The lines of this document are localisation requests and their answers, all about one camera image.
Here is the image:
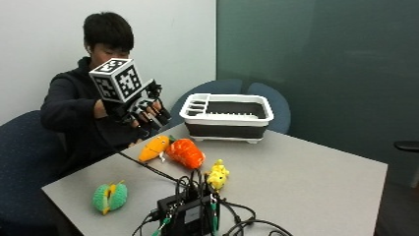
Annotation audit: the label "orange carrot plush toy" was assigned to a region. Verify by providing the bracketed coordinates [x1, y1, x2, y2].
[137, 135, 172, 163]

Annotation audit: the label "blue chair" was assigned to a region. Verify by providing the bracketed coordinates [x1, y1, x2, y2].
[247, 82, 293, 135]
[0, 109, 71, 236]
[161, 78, 244, 133]

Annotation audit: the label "white marker cube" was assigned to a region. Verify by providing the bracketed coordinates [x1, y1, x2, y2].
[88, 57, 144, 104]

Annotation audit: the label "red-orange plush toy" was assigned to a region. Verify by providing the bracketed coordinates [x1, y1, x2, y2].
[165, 138, 208, 170]

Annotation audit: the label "white and black dish rack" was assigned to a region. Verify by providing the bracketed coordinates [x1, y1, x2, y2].
[179, 92, 276, 145]

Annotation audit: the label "the person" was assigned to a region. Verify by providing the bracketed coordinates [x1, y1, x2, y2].
[40, 11, 164, 171]

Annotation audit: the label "green and yellow plush toy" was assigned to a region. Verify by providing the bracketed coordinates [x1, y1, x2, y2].
[92, 179, 130, 216]

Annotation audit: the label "black electronics box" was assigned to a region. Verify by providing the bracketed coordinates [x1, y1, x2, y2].
[156, 192, 223, 236]

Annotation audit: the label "black glove cable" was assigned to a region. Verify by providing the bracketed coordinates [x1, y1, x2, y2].
[96, 118, 181, 183]

